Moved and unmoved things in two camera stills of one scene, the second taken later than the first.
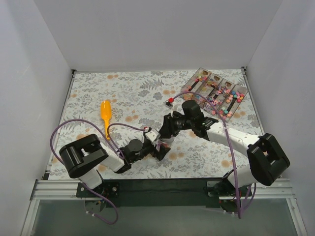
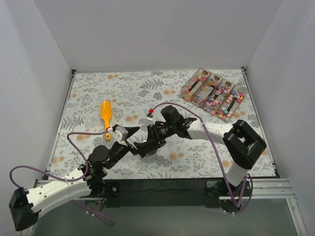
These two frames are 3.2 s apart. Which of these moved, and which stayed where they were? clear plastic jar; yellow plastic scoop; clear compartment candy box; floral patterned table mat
Moved: clear plastic jar
Stayed: clear compartment candy box; yellow plastic scoop; floral patterned table mat
